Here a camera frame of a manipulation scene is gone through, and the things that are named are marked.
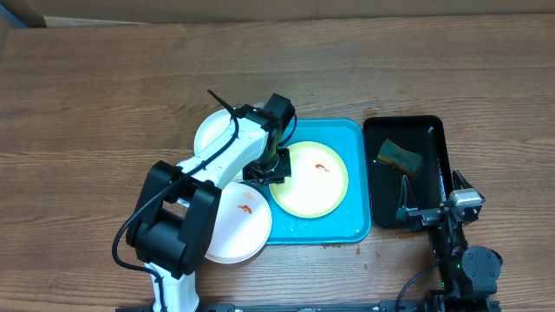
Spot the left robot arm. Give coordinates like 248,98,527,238
112,94,297,311

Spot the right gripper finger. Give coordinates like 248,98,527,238
452,169,473,191
398,175,418,212

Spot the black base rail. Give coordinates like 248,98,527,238
114,300,502,312

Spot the teal plastic tray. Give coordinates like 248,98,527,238
255,119,371,245

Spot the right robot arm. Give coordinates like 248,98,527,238
393,170,503,312

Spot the black plastic tray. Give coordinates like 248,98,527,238
362,115,453,229

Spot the yellow green rimmed plate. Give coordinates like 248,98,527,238
270,141,349,218

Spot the green yellow scrub sponge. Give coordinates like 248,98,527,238
376,140,423,177

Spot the white plate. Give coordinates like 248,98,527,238
205,182,272,264
193,109,243,182

